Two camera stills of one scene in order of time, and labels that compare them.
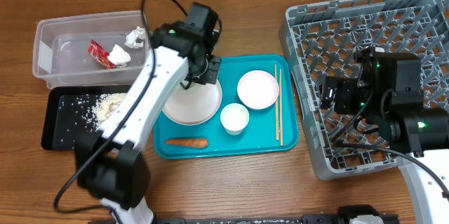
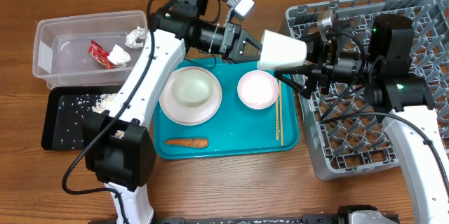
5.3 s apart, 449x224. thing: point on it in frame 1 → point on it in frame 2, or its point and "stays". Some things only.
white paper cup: (234, 118) → (278, 51)
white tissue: (118, 56) stays
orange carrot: (197, 142) stays
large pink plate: (191, 104) stays
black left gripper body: (207, 71) → (232, 32)
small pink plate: (257, 89) stays
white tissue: (135, 38) stays
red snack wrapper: (99, 53) stays
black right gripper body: (348, 102) → (347, 68)
